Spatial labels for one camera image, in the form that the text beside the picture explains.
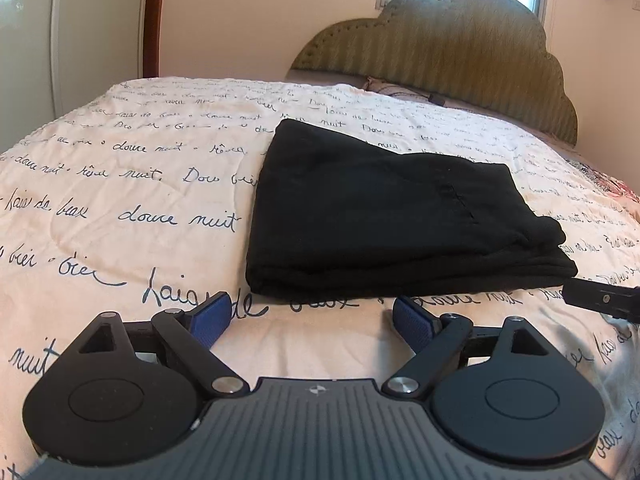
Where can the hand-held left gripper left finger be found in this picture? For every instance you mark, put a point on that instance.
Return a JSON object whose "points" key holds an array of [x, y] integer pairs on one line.
{"points": [[210, 317]]}

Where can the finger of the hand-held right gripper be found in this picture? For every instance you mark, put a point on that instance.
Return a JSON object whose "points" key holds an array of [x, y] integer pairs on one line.
{"points": [[595, 297]]}

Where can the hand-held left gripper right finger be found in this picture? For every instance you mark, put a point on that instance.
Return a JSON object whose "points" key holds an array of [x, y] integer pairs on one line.
{"points": [[414, 322]]}

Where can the black pants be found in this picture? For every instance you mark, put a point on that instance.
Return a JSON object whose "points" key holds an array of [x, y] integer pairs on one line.
{"points": [[380, 210]]}

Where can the pink floral blanket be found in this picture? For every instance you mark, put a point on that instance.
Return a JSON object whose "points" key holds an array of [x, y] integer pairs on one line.
{"points": [[607, 180]]}

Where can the cream script-printed quilt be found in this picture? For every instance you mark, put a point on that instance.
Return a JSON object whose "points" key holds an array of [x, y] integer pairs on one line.
{"points": [[150, 185]]}

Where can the small black device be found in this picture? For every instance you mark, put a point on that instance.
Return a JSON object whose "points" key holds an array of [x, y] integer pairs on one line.
{"points": [[437, 98]]}

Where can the pink pillow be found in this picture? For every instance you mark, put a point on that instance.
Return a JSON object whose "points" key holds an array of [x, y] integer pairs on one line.
{"points": [[400, 90]]}

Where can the olive padded headboard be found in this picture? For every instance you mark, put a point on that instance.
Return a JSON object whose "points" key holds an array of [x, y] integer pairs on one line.
{"points": [[450, 50]]}

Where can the white wardrobe door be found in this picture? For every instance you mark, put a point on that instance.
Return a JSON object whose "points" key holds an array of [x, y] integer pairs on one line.
{"points": [[75, 35]]}

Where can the brown wooden frame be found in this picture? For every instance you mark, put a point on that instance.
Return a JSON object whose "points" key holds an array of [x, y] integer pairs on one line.
{"points": [[152, 15]]}

